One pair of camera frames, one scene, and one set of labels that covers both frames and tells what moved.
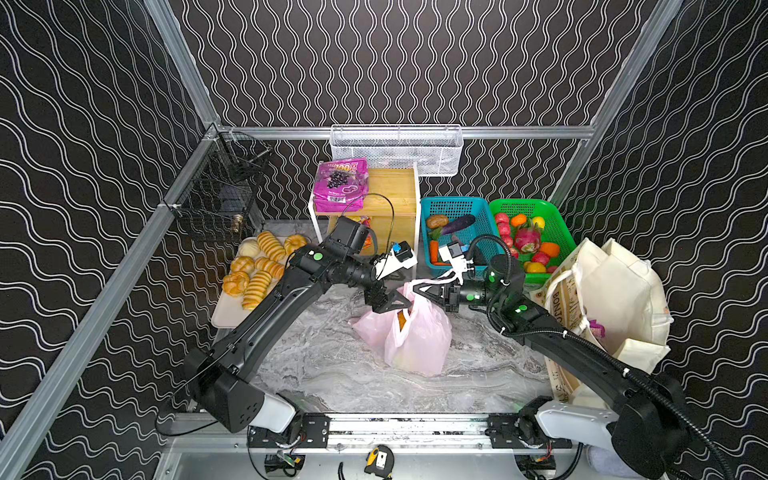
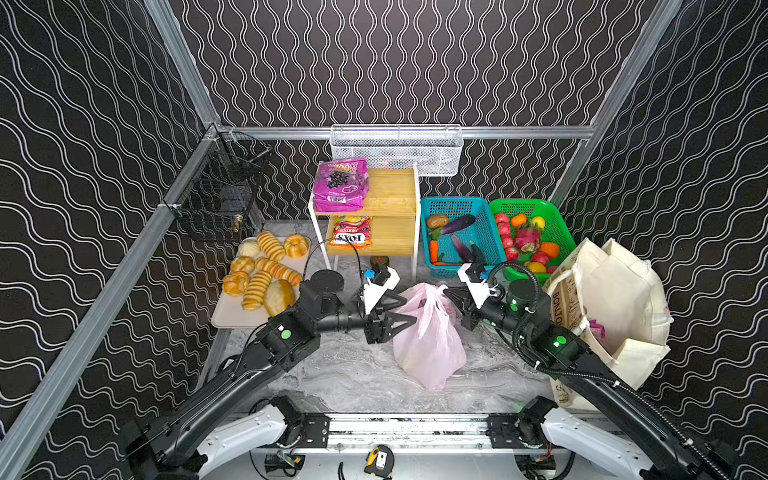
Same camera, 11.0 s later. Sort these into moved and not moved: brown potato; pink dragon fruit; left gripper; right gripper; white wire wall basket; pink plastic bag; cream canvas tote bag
Moved: left gripper; right gripper; pink plastic bag
Not moved: brown potato; white wire wall basket; pink dragon fruit; cream canvas tote bag
